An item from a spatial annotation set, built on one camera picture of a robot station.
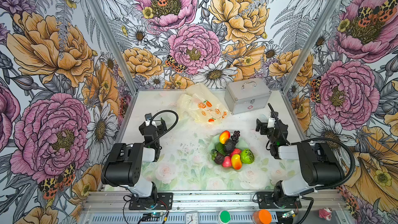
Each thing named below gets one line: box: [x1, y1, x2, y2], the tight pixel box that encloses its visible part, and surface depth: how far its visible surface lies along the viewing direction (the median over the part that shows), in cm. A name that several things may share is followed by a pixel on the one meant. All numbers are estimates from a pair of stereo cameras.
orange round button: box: [251, 208, 273, 224], surface depth 64 cm
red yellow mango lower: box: [231, 153, 243, 171], surface depth 79 cm
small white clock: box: [185, 211, 200, 224], surface depth 70 cm
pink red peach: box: [222, 155, 232, 168], surface depth 83 cm
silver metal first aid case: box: [224, 77, 272, 115], surface depth 104 cm
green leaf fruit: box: [215, 142, 227, 157], surface depth 87 cm
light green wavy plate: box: [208, 134, 251, 172], surface depth 84 cm
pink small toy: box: [318, 207, 333, 221], surface depth 70 cm
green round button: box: [219, 210, 231, 223], surface depth 64 cm
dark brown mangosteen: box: [214, 152, 225, 165], surface depth 81 cm
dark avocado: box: [223, 138, 236, 155], surface depth 84 cm
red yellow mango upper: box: [219, 130, 231, 145], surface depth 89 cm
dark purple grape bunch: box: [230, 130, 241, 144], surface depth 91 cm
